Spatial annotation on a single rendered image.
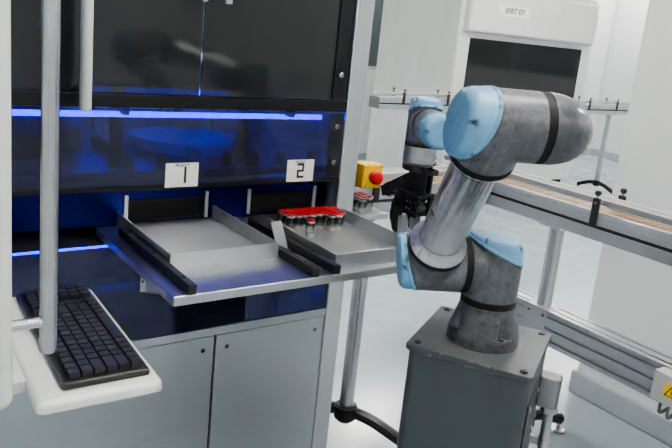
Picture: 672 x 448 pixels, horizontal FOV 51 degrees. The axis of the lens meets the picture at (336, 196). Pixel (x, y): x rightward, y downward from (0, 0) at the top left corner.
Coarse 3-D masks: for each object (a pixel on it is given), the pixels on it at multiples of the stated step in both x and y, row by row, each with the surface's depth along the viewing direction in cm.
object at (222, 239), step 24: (120, 216) 171; (216, 216) 186; (144, 240) 158; (168, 240) 166; (192, 240) 168; (216, 240) 169; (240, 240) 171; (264, 240) 166; (192, 264) 150; (216, 264) 153
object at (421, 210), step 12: (408, 168) 161; (420, 168) 160; (432, 168) 162; (420, 180) 160; (432, 180) 162; (396, 192) 165; (408, 192) 162; (420, 192) 161; (432, 192) 164; (408, 204) 163; (420, 204) 161
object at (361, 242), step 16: (352, 224) 195; (368, 224) 189; (304, 240) 168; (320, 240) 178; (336, 240) 179; (352, 240) 181; (368, 240) 182; (384, 240) 184; (336, 256) 157; (352, 256) 160; (368, 256) 163; (384, 256) 165
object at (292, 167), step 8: (288, 160) 188; (296, 160) 190; (304, 160) 191; (312, 160) 193; (288, 168) 189; (296, 168) 191; (304, 168) 192; (312, 168) 194; (288, 176) 190; (304, 176) 193; (312, 176) 194
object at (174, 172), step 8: (168, 168) 169; (176, 168) 171; (192, 168) 173; (168, 176) 170; (176, 176) 171; (192, 176) 173; (168, 184) 170; (176, 184) 172; (184, 184) 173; (192, 184) 174
